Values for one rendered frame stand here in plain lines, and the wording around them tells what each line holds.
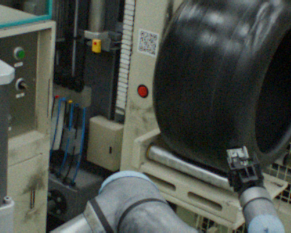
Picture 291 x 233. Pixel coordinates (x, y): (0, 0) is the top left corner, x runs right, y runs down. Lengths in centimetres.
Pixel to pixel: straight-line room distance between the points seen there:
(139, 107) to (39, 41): 38
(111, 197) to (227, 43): 57
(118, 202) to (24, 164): 80
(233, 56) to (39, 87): 68
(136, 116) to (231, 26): 55
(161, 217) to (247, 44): 61
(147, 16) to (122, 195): 84
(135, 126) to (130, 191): 84
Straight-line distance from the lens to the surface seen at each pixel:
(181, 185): 189
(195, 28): 167
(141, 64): 198
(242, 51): 160
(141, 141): 192
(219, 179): 184
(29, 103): 199
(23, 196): 205
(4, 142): 68
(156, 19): 192
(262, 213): 142
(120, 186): 125
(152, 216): 116
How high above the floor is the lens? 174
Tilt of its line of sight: 22 degrees down
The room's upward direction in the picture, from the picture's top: 6 degrees clockwise
